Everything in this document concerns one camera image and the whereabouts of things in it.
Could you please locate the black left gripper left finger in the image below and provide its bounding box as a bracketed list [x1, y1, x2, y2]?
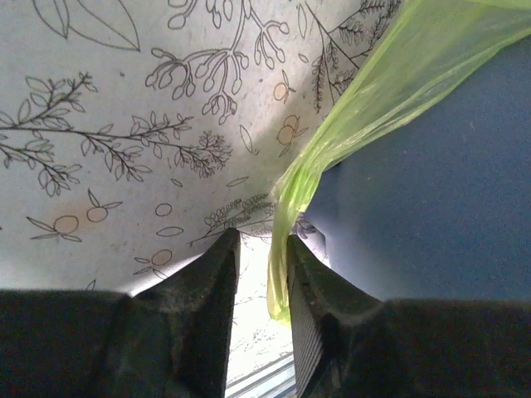
[1, 230, 240, 397]

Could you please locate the blue trash bin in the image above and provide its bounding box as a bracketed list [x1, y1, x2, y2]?
[305, 39, 530, 300]

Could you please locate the green plastic trash bag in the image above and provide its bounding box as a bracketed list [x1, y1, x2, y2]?
[267, 1, 530, 326]

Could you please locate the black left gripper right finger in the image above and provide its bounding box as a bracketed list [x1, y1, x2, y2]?
[286, 235, 530, 397]

